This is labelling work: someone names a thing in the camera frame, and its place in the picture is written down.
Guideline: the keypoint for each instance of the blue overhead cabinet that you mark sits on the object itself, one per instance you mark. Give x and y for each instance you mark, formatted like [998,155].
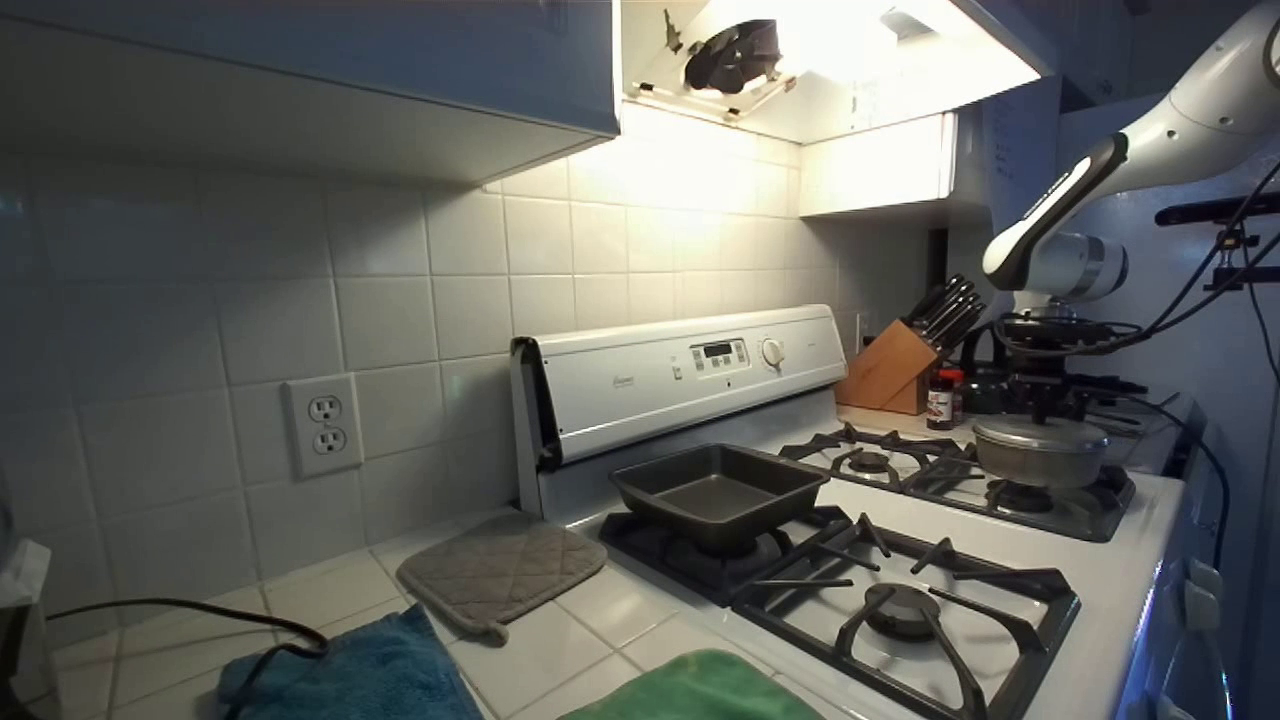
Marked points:
[307,65]

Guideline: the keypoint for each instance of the white range hood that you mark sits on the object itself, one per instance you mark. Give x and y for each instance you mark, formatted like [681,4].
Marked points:
[852,65]

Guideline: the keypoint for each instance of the white gas stove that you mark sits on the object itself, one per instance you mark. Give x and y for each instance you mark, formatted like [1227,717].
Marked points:
[626,393]

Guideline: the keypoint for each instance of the white overhead cabinet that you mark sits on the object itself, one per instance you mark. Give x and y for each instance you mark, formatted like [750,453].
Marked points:
[880,167]

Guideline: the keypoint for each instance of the jar with red lid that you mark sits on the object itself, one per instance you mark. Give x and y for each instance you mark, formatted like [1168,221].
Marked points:
[946,396]

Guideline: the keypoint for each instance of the grey pot holder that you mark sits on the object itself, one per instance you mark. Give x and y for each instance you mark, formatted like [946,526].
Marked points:
[500,570]

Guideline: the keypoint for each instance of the round stove knob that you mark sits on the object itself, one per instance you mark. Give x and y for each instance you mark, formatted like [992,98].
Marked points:
[771,350]

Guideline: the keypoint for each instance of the silver pot lid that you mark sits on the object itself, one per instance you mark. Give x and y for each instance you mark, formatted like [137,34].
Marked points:
[1043,433]

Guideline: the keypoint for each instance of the black stove grate under pan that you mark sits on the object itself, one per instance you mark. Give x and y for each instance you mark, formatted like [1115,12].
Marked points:
[932,572]

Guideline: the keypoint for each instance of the black hood fan motor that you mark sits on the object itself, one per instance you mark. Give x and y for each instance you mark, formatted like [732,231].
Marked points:
[732,57]

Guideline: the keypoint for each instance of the stove clock display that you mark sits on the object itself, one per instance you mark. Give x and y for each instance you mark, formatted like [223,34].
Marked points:
[722,354]

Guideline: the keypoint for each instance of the green towel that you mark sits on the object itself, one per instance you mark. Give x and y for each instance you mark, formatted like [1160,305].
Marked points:
[694,686]

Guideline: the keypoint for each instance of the black kettle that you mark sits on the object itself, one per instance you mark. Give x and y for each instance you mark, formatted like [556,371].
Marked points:
[991,382]

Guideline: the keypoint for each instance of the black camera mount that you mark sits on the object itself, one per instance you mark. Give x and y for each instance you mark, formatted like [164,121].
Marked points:
[1227,242]

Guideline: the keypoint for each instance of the black square baking pan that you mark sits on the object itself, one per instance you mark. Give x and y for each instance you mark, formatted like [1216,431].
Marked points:
[722,497]

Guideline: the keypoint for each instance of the wooden knife block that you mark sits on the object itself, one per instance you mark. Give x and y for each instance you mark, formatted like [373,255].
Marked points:
[885,371]

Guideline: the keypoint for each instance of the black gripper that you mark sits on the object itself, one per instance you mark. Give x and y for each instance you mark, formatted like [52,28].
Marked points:
[1062,337]

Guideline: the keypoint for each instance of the blue towel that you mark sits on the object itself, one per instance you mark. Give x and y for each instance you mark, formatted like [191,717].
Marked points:
[354,674]

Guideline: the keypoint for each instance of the black burner cap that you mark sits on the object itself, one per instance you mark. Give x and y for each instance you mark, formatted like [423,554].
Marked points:
[904,611]
[866,461]

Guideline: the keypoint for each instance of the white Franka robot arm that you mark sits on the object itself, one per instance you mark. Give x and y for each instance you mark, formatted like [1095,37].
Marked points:
[1172,134]

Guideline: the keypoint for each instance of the white wall outlet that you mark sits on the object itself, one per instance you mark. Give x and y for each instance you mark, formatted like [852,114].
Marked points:
[326,425]

